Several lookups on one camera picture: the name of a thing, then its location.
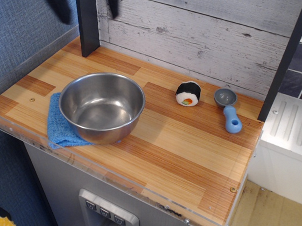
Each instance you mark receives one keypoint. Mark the white ribbed cabinet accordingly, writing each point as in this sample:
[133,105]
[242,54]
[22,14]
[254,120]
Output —
[277,161]

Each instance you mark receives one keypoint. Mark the plush sushi roll toy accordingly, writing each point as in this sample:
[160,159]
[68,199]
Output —
[188,94]

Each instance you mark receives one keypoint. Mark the dark grey right post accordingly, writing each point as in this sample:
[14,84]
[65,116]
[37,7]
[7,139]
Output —
[282,68]

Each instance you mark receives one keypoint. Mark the silver dispenser button panel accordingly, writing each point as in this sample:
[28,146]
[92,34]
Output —
[100,212]

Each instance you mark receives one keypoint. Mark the blue handled grey scoop spoon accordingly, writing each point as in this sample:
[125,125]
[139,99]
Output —
[226,98]

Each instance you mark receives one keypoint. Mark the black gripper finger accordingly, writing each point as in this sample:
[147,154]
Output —
[113,7]
[61,9]

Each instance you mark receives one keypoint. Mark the blue microfibre cloth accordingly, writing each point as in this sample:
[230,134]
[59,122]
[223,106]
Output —
[59,132]

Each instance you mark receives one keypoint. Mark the stainless steel bowl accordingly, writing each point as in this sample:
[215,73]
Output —
[102,108]

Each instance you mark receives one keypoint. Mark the yellow black object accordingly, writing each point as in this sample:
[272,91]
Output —
[6,222]

